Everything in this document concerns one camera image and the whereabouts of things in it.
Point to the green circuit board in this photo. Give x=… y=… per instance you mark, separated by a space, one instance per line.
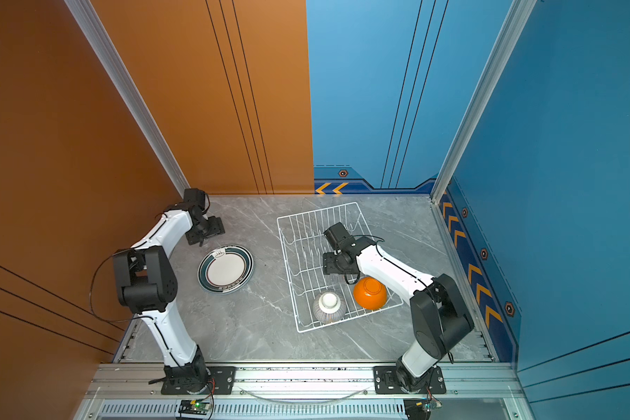
x=421 y=409
x=195 y=409

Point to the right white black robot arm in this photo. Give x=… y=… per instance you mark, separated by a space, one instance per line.
x=439 y=315

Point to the white wire dish rack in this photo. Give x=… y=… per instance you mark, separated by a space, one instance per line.
x=304 y=244

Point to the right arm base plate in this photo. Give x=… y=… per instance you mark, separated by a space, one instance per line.
x=396 y=380

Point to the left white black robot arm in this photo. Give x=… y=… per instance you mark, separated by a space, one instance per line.
x=147 y=285

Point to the left green circuit board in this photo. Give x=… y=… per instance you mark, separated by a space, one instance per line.
x=195 y=409

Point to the orange bowl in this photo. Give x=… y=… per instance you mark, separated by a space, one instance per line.
x=370 y=294

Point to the white ribbed bowl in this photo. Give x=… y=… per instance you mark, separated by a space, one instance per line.
x=329 y=308

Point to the aluminium front rail frame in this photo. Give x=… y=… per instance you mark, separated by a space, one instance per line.
x=306 y=390

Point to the green rimmed white plate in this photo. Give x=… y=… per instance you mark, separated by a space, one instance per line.
x=235 y=249

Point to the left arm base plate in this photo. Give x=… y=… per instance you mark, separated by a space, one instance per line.
x=218 y=381

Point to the right green circuit board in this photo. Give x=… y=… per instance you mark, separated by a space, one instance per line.
x=421 y=409

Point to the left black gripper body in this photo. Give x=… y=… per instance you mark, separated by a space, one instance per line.
x=203 y=229

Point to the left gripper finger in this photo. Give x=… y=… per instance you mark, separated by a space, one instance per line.
x=195 y=237
x=214 y=226

